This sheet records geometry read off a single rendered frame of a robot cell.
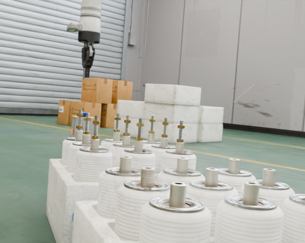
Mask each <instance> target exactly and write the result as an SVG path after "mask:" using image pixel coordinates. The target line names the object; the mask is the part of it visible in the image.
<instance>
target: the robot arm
mask: <svg viewBox="0 0 305 243"><path fill-rule="evenodd" d="M101 2H102V0H83V1H82V4H81V14H80V21H79V24H77V23H74V22H71V23H70V24H69V25H68V26H67V32H78V41H79V42H81V43H84V47H83V48H82V54H81V56H82V66H83V79H87V80H88V79H90V70H91V67H92V65H93V61H94V56H95V48H94V44H99V43H100V30H101V21H100V19H101Z"/></svg>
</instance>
